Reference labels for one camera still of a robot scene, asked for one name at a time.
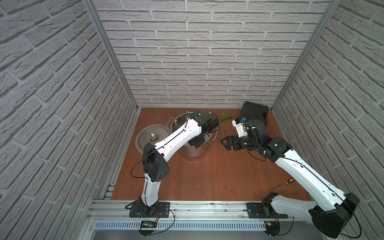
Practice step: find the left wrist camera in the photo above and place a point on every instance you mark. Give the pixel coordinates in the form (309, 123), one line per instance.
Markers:
(211, 124)

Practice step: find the left controller board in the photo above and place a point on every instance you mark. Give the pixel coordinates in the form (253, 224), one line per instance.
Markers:
(147, 228)

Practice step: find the controller board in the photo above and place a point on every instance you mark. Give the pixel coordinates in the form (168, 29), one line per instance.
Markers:
(147, 228)
(272, 229)

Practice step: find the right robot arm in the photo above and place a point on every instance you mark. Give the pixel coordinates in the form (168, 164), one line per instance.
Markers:
(330, 209)

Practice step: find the white vent grille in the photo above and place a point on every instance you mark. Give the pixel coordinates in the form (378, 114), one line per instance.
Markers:
(179, 225)

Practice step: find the black plastic case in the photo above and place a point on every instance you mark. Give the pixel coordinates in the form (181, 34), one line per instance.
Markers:
(256, 111)

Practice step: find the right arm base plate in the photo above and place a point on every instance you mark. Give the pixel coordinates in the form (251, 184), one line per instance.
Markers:
(263, 211)

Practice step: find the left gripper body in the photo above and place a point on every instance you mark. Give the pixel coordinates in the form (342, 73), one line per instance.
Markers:
(197, 141)

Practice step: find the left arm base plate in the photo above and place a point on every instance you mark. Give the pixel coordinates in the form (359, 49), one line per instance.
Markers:
(140, 210)

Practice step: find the stainless steel pot lid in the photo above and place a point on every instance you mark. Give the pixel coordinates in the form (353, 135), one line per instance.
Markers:
(151, 134)

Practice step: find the aluminium front rail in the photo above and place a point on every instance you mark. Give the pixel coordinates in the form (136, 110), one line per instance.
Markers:
(183, 210)

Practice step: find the yellow handled screwdriver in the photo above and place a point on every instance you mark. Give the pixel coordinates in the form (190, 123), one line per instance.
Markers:
(283, 184)

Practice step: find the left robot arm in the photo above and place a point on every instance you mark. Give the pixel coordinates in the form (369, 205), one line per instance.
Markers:
(156, 156)

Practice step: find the right controller board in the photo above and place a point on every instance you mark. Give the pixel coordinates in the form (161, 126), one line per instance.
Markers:
(272, 229)

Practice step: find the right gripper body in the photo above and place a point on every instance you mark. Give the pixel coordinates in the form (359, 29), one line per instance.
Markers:
(244, 143)

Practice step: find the green plastic tap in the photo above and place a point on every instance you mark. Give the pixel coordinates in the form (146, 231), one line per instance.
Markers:
(225, 117)

